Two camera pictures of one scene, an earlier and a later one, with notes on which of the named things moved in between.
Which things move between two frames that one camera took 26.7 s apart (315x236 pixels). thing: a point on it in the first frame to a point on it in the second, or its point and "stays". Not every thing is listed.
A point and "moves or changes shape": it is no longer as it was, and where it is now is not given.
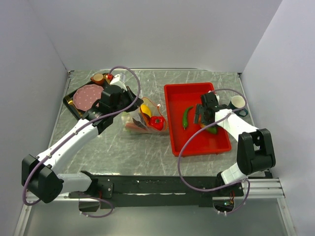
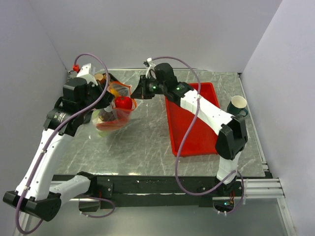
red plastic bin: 179,97 stays
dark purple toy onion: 144,120 moves or changes shape
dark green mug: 238,102 stays
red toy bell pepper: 156,122 moves or changes shape
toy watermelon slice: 132,128 to 110,126
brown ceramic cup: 98,78 stays
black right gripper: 200,110 to 141,92
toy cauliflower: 127,118 to 104,134
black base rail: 145,191 stays
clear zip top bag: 147,118 moves or changes shape
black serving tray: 113,99 to 111,78
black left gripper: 129,94 to 108,97
